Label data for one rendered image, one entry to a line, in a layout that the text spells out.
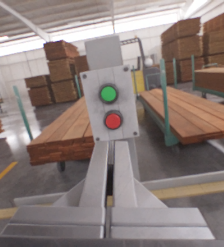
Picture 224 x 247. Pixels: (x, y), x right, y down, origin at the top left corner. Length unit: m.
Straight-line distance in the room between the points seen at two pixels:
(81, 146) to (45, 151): 0.39
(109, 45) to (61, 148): 1.65
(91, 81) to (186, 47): 9.66
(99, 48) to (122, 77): 0.08
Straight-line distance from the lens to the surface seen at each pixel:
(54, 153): 1.96
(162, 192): 0.39
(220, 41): 10.53
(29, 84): 10.25
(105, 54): 0.32
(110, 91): 0.25
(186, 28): 9.96
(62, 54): 9.58
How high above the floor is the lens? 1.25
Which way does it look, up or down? 17 degrees down
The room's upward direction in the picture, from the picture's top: 10 degrees counter-clockwise
